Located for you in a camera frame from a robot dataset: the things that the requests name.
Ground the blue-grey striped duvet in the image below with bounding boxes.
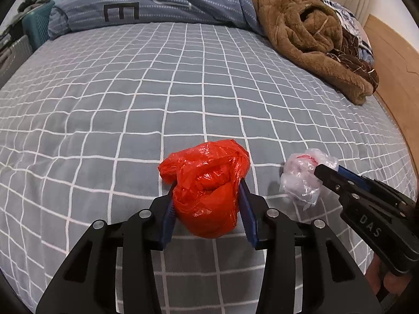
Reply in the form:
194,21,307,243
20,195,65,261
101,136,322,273
48,0,266,41

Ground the bed with grey checked sheet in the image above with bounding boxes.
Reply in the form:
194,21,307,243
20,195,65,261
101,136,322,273
0,23,416,314

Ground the clear plastic bag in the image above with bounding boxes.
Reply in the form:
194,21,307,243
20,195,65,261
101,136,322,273
280,149,339,210

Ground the pile of dark items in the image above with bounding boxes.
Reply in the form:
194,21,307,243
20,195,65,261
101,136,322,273
16,0,54,14

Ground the grey suitcase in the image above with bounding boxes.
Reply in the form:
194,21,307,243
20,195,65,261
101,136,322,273
0,34,33,86

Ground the plaid pillow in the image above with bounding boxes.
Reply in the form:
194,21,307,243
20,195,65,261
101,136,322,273
314,0,375,63

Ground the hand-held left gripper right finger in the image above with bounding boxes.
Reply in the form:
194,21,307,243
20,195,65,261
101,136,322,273
239,178,382,314

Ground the wooden headboard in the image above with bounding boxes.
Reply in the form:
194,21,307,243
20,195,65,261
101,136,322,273
362,13,419,167

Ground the red plastic bag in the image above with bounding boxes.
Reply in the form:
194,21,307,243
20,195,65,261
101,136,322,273
158,140,251,239

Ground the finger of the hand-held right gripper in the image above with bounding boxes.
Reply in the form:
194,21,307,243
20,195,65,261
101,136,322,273
313,164,352,203
337,165,414,210

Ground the person's right hand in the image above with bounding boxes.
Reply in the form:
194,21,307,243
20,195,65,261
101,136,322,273
367,257,415,303

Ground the brown fleece blanket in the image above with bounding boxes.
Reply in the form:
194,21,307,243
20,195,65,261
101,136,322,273
245,0,379,106

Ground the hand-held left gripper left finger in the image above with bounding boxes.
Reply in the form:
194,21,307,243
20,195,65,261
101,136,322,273
35,178,179,314

